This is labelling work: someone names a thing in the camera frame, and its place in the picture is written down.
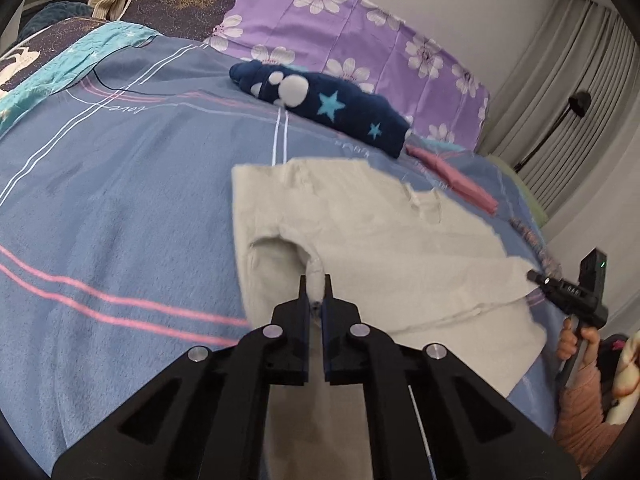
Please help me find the folded pink cloth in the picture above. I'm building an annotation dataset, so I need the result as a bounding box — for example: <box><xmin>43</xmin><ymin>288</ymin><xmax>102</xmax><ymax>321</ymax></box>
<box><xmin>405</xmin><ymin>144</ymin><xmax>500</xmax><ymax>215</ymax></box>

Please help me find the floral patterned cloth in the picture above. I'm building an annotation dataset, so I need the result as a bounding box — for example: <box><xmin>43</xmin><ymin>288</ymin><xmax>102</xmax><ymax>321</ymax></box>
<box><xmin>507</xmin><ymin>216</ymin><xmax>563</xmax><ymax>281</ymax></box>

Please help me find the purple floral pillow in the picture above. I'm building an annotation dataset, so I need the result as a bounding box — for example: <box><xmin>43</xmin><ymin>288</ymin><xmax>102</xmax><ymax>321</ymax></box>
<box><xmin>204</xmin><ymin>0</ymin><xmax>491</xmax><ymax>153</ymax></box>

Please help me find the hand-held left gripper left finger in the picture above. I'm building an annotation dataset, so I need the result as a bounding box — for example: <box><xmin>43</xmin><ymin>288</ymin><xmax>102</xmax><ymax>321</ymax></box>
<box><xmin>52</xmin><ymin>275</ymin><xmax>308</xmax><ymax>480</ymax></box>

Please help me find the person's right forearm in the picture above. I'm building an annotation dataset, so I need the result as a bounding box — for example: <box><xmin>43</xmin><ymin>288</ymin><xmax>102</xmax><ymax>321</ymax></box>
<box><xmin>552</xmin><ymin>360</ymin><xmax>623</xmax><ymax>466</ymax></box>

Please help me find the person's patterned clothing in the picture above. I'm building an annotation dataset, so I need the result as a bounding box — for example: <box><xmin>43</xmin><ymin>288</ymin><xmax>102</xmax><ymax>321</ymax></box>
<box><xmin>597</xmin><ymin>330</ymin><xmax>640</xmax><ymax>421</ymax></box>

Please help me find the beige long-sleeve shirt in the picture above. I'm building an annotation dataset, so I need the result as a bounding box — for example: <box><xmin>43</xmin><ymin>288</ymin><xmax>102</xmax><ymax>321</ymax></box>
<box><xmin>231</xmin><ymin>156</ymin><xmax>548</xmax><ymax>480</ymax></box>

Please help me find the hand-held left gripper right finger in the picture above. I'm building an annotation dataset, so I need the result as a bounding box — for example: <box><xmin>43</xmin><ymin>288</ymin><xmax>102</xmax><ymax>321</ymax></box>
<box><xmin>322</xmin><ymin>274</ymin><xmax>581</xmax><ymax>480</ymax></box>

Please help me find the dark quilt with teal band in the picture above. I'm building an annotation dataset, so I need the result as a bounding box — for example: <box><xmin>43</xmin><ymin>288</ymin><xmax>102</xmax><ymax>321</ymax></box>
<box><xmin>0</xmin><ymin>16</ymin><xmax>163</xmax><ymax>133</ymax></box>

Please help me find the navy star-print garment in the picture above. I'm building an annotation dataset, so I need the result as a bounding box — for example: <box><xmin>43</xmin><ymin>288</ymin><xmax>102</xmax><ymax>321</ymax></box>
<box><xmin>229</xmin><ymin>59</ymin><xmax>412</xmax><ymax>159</ymax></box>

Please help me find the dark teal fleece blanket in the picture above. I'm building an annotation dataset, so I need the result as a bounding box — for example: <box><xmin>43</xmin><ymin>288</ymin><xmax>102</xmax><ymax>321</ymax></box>
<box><xmin>20</xmin><ymin>2</ymin><xmax>96</xmax><ymax>41</ymax></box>

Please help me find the blue striped bed sheet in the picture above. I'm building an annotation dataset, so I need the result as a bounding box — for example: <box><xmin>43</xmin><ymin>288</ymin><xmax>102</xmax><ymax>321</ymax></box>
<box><xmin>0</xmin><ymin>32</ymin><xmax>571</xmax><ymax>476</ymax></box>

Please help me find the person's right hand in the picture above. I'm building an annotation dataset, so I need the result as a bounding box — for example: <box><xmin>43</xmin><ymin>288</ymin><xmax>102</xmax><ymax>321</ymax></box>
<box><xmin>557</xmin><ymin>317</ymin><xmax>601</xmax><ymax>367</ymax></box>

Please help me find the black floor lamp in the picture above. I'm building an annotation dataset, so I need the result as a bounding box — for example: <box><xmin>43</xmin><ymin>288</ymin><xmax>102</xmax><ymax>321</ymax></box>
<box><xmin>514</xmin><ymin>91</ymin><xmax>592</xmax><ymax>171</ymax></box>

